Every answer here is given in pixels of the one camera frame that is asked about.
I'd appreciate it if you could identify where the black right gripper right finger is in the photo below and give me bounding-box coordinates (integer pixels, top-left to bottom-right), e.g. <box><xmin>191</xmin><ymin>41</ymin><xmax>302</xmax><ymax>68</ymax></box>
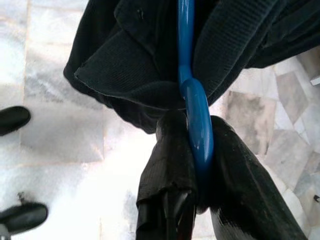
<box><xmin>197</xmin><ymin>116</ymin><xmax>310</xmax><ymax>240</ymax></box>

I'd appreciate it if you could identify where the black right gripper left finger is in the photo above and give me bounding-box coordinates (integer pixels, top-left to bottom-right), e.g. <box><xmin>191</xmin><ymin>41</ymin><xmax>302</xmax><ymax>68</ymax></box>
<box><xmin>136</xmin><ymin>109</ymin><xmax>199</xmax><ymax>240</ymax></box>

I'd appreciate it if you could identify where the blue plastic hanger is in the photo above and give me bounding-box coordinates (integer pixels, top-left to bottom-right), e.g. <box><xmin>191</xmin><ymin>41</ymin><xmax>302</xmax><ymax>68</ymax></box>
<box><xmin>176</xmin><ymin>0</ymin><xmax>215</xmax><ymax>215</ymax></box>

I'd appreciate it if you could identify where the black printed t-shirt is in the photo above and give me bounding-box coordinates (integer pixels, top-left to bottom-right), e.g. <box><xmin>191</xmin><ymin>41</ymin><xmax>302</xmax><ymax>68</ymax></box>
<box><xmin>62</xmin><ymin>0</ymin><xmax>320</xmax><ymax>135</ymax></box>

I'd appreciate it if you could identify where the silver robot left leg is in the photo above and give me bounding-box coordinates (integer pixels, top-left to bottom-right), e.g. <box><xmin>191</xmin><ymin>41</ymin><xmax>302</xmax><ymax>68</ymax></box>
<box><xmin>0</xmin><ymin>106</ymin><xmax>32</xmax><ymax>137</ymax></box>

